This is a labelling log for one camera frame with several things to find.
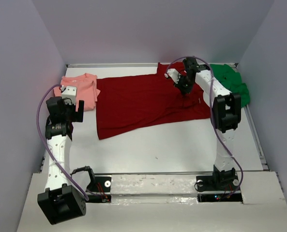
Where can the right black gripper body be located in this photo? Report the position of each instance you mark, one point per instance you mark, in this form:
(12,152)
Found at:
(184,84)

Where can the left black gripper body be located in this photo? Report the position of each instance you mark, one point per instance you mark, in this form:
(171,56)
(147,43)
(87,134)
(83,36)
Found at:
(73,110)

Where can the dark red t shirt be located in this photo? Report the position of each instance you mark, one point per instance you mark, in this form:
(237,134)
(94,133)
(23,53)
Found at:
(132,102)

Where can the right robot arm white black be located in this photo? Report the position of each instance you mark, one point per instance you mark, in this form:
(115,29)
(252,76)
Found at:
(225,110)

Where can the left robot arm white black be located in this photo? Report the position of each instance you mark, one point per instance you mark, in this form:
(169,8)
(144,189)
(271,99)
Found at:
(63,198)

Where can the folded pink t shirt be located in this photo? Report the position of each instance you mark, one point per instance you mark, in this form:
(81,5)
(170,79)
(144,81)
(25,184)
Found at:
(87,90)

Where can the crumpled green t shirt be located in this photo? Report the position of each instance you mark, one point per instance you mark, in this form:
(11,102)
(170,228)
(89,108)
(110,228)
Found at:
(232,81)

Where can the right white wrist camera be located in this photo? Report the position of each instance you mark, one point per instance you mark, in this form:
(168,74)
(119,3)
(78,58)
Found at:
(173,74)

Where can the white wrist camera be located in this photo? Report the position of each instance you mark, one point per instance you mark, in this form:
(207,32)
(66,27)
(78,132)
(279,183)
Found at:
(173,74)
(68,94)

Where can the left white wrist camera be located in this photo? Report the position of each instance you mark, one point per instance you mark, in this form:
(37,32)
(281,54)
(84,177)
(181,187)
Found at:
(68,94)

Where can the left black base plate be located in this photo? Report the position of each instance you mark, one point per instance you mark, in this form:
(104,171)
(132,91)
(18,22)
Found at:
(100,190)

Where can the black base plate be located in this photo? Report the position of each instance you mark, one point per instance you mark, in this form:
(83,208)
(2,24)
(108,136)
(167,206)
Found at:
(218,191)
(100,190)

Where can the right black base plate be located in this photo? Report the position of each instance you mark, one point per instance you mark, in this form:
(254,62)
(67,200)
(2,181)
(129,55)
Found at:
(218,191)

